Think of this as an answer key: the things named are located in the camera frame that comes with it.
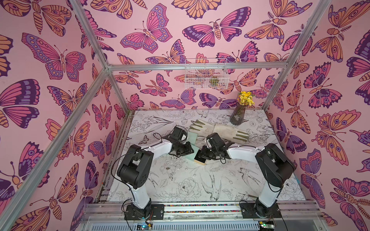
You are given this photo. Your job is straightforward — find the mint jewelry box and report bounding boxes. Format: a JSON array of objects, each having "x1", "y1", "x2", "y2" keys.
[
  {"x1": 187, "y1": 132, "x2": 198, "y2": 146},
  {"x1": 184, "y1": 145, "x2": 207, "y2": 165}
]

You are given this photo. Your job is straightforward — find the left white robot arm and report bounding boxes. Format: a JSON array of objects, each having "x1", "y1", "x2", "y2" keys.
[{"x1": 116, "y1": 126, "x2": 195, "y2": 219}]

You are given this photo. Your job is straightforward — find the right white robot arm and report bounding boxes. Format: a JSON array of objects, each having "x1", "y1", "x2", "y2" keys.
[{"x1": 197, "y1": 133, "x2": 296, "y2": 218}]

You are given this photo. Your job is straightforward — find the white work glove right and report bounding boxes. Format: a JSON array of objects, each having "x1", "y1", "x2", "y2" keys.
[{"x1": 213, "y1": 125, "x2": 250, "y2": 143}]

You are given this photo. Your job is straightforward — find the white work glove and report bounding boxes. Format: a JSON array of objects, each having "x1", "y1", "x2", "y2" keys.
[
  {"x1": 213, "y1": 125, "x2": 250, "y2": 143},
  {"x1": 189, "y1": 119, "x2": 222, "y2": 137}
]

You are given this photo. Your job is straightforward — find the white work glove left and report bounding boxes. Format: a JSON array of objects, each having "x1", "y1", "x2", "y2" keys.
[{"x1": 189, "y1": 119, "x2": 222, "y2": 137}]

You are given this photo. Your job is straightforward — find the dark glass vase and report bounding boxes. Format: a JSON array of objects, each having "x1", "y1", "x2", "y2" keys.
[{"x1": 230, "y1": 104, "x2": 247, "y2": 126}]

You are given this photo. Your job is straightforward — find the yellow flowers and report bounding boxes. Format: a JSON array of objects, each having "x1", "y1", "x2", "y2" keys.
[{"x1": 237, "y1": 91, "x2": 255, "y2": 107}]

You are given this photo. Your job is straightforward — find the white wire basket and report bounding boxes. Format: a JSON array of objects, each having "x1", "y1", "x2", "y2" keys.
[{"x1": 183, "y1": 58, "x2": 229, "y2": 90}]

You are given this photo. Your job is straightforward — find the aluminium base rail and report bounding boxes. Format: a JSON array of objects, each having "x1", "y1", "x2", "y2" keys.
[{"x1": 78, "y1": 201, "x2": 329, "y2": 231}]

